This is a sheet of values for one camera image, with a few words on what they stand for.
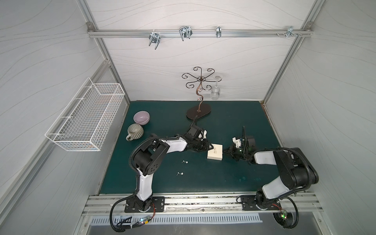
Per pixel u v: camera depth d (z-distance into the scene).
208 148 0.82
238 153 0.83
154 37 0.78
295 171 0.46
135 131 1.01
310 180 0.43
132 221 0.70
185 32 0.77
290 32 0.77
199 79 0.91
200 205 0.75
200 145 0.82
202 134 0.85
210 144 0.86
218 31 0.78
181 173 0.84
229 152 0.83
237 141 0.89
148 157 0.51
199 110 1.12
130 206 0.72
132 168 0.48
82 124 0.68
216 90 0.96
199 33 0.78
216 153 0.89
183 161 0.88
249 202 0.74
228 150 0.83
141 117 1.07
